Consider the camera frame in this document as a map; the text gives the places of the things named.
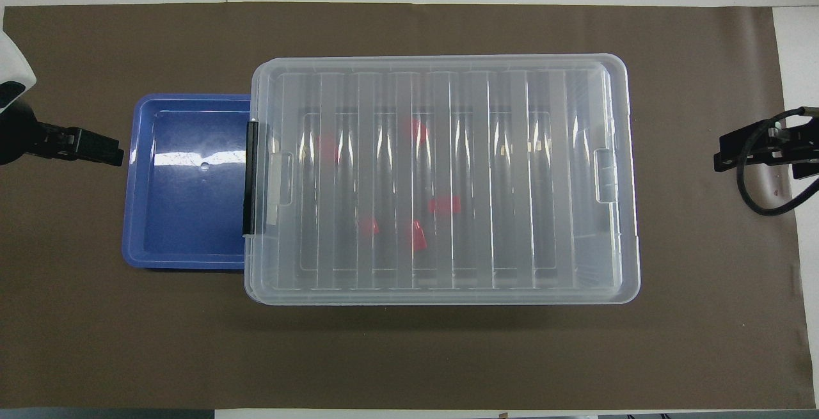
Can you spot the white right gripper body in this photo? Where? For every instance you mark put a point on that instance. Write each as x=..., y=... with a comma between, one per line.
x=807, y=168

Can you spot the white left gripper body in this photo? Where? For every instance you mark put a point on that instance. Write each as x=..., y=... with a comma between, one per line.
x=13, y=131

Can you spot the clear ribbed plastic lid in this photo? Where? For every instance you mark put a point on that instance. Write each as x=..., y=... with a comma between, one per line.
x=563, y=86

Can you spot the red plastic block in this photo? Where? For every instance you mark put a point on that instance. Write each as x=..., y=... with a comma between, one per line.
x=328, y=148
x=417, y=130
x=445, y=205
x=368, y=227
x=418, y=237

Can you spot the blue plastic tray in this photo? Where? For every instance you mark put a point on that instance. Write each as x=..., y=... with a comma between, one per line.
x=185, y=214

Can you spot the clear plastic storage box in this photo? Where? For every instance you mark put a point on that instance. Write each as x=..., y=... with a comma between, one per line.
x=448, y=179

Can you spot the brown table mat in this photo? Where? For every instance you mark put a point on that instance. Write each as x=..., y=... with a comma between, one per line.
x=409, y=355

